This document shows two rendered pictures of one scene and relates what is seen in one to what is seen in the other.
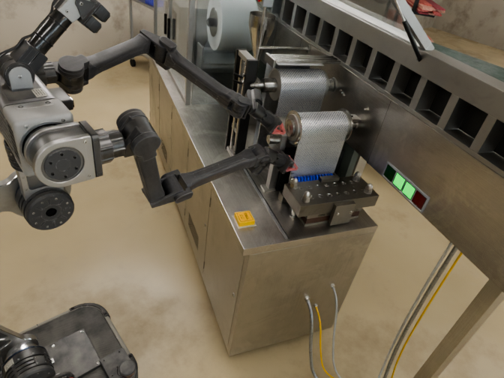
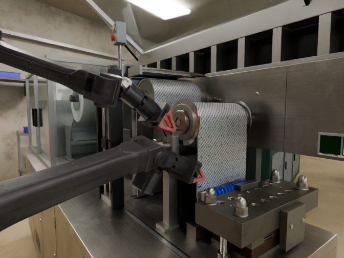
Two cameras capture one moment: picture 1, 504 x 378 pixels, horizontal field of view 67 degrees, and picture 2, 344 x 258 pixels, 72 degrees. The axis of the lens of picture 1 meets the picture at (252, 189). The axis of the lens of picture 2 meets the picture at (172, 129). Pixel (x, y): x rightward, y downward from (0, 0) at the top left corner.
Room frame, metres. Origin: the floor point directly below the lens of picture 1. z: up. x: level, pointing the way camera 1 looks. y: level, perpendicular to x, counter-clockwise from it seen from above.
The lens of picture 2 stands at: (0.76, 0.03, 1.29)
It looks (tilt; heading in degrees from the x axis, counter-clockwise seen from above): 5 degrees down; 351
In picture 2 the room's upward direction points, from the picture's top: straight up
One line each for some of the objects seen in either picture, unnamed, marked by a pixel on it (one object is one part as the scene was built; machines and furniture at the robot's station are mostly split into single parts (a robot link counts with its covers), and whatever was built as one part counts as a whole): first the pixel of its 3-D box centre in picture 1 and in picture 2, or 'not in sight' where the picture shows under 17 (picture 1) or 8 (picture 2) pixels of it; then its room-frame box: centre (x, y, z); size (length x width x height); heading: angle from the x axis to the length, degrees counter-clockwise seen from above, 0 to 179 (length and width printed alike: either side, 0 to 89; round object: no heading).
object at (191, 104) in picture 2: (293, 127); (184, 122); (1.50, -0.13, 1.25); 0.15 x 0.01 x 0.15; 27
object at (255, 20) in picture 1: (262, 20); (119, 72); (2.18, 0.11, 1.50); 0.14 x 0.14 x 0.06
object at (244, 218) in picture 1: (244, 218); not in sight; (1.25, 0.01, 0.91); 0.07 x 0.07 x 0.02; 27
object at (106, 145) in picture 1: (103, 145); not in sight; (0.80, 0.38, 1.45); 0.09 x 0.08 x 0.12; 46
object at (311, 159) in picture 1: (316, 160); (223, 163); (1.50, -0.26, 1.11); 0.23 x 0.01 x 0.18; 117
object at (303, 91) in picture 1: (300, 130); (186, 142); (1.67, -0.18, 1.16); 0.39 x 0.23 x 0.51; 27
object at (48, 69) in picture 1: (40, 73); not in sight; (1.15, 0.74, 1.45); 0.09 x 0.08 x 0.12; 46
